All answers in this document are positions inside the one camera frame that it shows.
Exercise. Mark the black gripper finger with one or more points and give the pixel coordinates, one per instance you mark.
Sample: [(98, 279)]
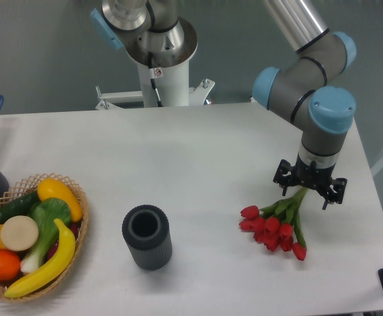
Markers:
[(333, 191), (285, 176)]

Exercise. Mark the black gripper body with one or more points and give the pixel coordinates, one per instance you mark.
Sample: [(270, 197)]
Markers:
[(314, 172)]

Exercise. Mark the red tulip bouquet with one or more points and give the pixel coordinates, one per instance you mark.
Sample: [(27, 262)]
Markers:
[(277, 225)]

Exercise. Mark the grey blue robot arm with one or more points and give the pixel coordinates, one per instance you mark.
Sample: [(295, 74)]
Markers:
[(301, 94)]

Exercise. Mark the dark grey ribbed vase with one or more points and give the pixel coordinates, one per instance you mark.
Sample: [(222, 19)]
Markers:
[(146, 231)]

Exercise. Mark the red vegetable in basket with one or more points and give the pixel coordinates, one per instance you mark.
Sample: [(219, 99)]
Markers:
[(74, 228)]

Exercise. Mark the yellow banana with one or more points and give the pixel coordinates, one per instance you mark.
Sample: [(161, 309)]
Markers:
[(50, 270)]

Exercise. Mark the green bok choy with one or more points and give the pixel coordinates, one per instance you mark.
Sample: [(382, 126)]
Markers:
[(44, 215)]

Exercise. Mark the woven wicker basket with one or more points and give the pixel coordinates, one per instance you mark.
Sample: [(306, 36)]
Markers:
[(26, 186)]

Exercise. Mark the green cucumber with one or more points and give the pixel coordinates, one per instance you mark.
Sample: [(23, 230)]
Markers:
[(18, 206)]

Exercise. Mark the beige round disc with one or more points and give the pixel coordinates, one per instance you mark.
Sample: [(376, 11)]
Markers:
[(19, 233)]

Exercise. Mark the orange fruit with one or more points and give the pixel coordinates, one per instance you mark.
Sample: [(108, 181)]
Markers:
[(9, 265)]

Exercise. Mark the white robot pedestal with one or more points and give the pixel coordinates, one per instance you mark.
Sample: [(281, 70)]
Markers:
[(162, 60)]

